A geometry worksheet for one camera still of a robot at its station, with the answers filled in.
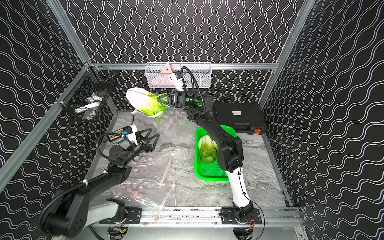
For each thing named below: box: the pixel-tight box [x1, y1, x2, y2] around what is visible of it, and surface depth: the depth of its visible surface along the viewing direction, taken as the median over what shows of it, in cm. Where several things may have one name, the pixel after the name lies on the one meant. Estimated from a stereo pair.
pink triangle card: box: [160, 63, 174, 74], surface depth 90 cm
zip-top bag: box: [111, 165, 176, 224], surface depth 81 cm
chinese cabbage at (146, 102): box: [126, 87, 170, 122], surface depth 62 cm
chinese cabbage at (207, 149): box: [198, 135, 219, 163], surface depth 92 cm
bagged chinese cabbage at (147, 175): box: [117, 151, 175, 197], surface depth 83 cm
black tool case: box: [213, 102, 268, 135], surface depth 109 cm
